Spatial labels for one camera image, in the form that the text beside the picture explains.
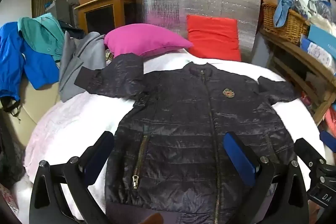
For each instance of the white blanket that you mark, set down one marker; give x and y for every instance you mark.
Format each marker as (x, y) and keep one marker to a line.
(78, 119)

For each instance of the floral printed cloth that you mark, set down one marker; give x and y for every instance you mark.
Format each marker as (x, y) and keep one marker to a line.
(8, 200)

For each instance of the white fluffy cloth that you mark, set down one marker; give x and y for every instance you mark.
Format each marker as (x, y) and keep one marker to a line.
(323, 22)

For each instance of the floral printed box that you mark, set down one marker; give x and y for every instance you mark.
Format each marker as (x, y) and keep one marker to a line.
(312, 87)

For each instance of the black puffer jacket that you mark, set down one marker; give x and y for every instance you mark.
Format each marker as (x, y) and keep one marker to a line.
(178, 108)

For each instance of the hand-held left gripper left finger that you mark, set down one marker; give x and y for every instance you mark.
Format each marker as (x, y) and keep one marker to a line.
(101, 158)

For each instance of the beige cushioned seat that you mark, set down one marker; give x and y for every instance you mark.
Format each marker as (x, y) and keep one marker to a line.
(34, 103)

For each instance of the dark cloth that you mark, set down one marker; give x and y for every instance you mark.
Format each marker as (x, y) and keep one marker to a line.
(10, 153)

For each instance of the white patterned box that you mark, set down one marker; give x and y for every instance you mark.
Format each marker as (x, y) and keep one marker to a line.
(317, 53)

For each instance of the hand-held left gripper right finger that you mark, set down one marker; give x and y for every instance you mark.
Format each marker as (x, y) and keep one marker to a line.
(239, 158)

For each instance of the light blue cloth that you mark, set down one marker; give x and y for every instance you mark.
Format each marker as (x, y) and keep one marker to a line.
(282, 7)

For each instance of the pink pillow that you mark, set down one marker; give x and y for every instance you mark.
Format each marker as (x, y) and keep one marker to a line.
(144, 39)

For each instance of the red pillow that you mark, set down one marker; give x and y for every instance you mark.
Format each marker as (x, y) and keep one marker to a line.
(212, 35)

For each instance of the wicker basket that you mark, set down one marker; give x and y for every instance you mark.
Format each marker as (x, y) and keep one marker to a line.
(286, 24)

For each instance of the blue cardboard box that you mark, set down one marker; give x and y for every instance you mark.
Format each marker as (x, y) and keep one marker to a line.
(324, 37)

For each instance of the wooden lattice window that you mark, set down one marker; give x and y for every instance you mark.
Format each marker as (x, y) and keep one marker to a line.
(43, 1)

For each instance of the blue jacket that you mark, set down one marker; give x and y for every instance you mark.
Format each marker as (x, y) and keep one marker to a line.
(34, 61)

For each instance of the wooden shelf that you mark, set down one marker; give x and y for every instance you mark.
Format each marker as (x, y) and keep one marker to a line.
(302, 53)

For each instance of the grey coat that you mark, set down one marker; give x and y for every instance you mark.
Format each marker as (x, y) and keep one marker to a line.
(78, 61)

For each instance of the pink bag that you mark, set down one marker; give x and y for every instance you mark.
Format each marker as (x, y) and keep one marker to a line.
(330, 119)

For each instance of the teal shirt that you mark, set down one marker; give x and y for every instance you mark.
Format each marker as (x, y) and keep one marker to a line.
(44, 32)

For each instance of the clear plastic bag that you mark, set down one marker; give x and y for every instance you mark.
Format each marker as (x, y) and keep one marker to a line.
(320, 7)

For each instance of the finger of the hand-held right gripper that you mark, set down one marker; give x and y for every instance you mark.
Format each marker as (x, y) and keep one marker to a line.
(328, 138)
(308, 151)

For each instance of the grey box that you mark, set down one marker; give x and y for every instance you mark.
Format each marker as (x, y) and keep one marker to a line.
(61, 11)

